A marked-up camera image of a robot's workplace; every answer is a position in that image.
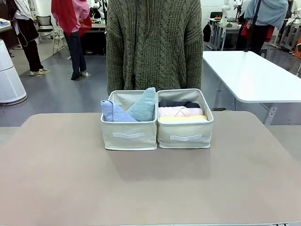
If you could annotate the person in light blue shawl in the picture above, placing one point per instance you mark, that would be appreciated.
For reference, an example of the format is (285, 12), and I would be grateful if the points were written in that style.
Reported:
(265, 14)

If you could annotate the white side table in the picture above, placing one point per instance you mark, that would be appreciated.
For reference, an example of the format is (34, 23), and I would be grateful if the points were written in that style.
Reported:
(247, 75)

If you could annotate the yellow towel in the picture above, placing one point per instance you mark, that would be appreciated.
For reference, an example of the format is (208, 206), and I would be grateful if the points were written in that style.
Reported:
(183, 119)

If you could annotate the lavender blue towel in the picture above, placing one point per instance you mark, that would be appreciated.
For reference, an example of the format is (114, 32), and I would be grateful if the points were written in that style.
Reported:
(113, 113)

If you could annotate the person in green knit sweater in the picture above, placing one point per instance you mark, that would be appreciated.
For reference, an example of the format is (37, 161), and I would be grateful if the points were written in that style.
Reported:
(152, 47)

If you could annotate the person in red top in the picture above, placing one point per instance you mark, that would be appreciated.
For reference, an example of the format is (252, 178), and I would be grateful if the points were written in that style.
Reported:
(70, 21)

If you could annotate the white folding chair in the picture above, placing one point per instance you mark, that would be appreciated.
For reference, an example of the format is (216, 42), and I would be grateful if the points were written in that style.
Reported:
(60, 42)

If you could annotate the person in black skirt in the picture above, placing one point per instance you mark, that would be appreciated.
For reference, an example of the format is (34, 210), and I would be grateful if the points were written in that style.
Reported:
(28, 33)

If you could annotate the teal grey towel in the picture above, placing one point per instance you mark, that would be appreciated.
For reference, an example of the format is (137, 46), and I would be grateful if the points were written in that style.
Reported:
(143, 108)

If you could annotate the pink towel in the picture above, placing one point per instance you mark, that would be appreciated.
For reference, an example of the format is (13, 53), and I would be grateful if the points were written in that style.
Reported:
(178, 111)

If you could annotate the white air purifier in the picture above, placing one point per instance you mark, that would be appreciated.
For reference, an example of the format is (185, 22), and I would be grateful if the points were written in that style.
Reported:
(10, 77)

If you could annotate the black mesh office chair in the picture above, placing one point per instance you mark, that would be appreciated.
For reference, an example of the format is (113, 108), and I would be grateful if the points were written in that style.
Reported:
(44, 23)

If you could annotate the dark grey towel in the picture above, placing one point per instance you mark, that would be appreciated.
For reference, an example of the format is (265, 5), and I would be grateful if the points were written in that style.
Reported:
(176, 104)

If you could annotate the beige fabric storage bin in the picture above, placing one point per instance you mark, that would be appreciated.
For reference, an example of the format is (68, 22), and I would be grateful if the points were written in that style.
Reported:
(128, 136)
(185, 139)

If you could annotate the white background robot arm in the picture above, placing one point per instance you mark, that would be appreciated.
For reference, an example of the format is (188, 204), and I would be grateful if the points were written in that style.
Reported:
(224, 13)

